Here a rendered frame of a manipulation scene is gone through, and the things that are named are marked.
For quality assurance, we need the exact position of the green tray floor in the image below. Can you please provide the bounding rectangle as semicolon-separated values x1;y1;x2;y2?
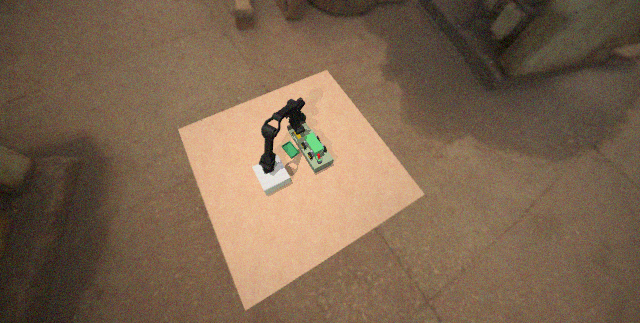
283;142;298;157

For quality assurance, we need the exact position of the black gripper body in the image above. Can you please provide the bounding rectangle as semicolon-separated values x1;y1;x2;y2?
286;115;305;135

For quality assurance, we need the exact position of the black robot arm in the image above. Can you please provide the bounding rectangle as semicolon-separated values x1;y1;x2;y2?
259;97;306;174

